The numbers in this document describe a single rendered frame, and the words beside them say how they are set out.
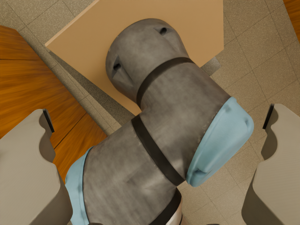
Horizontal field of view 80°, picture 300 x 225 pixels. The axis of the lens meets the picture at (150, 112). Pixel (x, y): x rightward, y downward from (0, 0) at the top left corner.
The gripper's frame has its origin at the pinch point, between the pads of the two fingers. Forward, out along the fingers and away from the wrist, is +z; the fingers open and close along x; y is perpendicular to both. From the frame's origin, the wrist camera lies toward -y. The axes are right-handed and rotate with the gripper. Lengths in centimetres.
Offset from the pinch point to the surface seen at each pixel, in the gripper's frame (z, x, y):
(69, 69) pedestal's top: 33.5, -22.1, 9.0
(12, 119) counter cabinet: 43, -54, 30
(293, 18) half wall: 147, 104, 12
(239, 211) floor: 95, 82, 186
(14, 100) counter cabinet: 53, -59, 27
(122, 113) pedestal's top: 31.6, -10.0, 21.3
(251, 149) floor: 116, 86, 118
